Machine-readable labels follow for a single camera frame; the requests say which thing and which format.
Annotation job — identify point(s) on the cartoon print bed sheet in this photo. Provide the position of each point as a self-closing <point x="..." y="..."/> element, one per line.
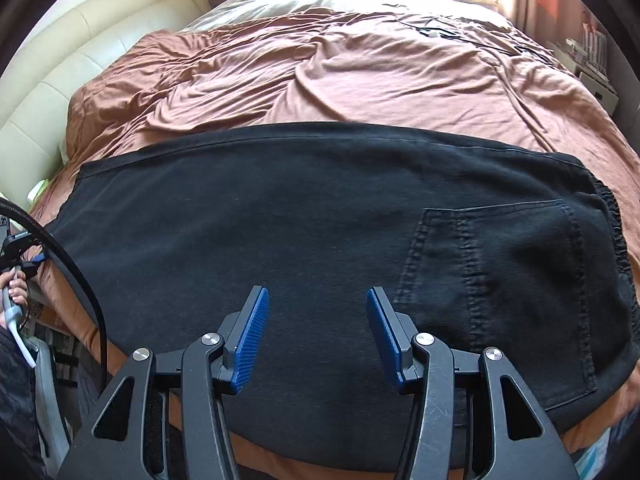
<point x="600" y="465"/>

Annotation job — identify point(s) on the pink striped holder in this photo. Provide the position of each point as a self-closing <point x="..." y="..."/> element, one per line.
<point x="595" y="40"/>

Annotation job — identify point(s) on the black pants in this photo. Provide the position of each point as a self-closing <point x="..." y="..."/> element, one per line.
<point x="250" y="210"/>

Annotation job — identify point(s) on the cream leather headboard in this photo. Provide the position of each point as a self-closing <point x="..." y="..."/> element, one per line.
<point x="100" y="35"/>

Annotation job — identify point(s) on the person's left hand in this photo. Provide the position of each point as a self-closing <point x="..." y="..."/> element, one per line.
<point x="17" y="290"/>

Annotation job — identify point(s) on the brown blanket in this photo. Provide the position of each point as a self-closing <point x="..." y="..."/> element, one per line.
<point x="375" y="70"/>

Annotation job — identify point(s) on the white nightstand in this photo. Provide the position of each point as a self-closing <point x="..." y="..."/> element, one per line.
<point x="600" y="87"/>

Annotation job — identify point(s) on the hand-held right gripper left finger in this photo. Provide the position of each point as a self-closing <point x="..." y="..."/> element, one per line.
<point x="247" y="340"/>

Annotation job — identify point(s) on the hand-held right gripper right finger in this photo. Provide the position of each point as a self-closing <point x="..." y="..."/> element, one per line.
<point x="387" y="340"/>

